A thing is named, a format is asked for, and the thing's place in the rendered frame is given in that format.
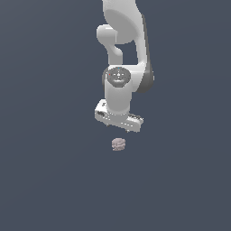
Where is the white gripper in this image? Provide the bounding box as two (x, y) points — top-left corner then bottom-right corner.
(94, 99), (144, 133)

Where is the small pinkish grey lumpy object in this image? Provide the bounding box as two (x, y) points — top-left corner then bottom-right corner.
(111, 137), (126, 152)

